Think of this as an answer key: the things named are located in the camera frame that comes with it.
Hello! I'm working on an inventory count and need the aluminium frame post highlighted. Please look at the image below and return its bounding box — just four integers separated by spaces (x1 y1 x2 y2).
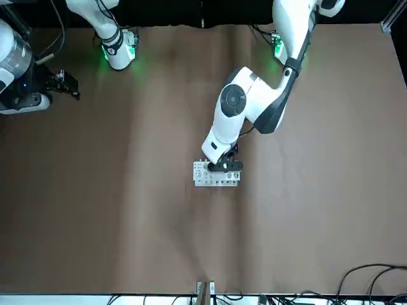
195 280 216 305
380 0 407 33

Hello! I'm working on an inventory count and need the white test tube rack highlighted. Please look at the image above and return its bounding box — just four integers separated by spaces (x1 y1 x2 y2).
193 160 242 188

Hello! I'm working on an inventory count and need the black cable with brass plug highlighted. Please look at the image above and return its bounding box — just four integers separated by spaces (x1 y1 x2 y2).
33 0 66 66

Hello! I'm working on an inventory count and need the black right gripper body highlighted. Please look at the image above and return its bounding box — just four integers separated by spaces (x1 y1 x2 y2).
6 60 48 100

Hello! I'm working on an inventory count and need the black desk cable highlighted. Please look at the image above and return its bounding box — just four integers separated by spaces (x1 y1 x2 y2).
368 266 407 299
336 262 407 298

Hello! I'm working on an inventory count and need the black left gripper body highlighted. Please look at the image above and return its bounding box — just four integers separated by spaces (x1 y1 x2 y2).
207 160 245 175

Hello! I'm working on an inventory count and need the black left base cable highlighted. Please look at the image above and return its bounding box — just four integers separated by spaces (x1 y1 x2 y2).
253 24 275 45

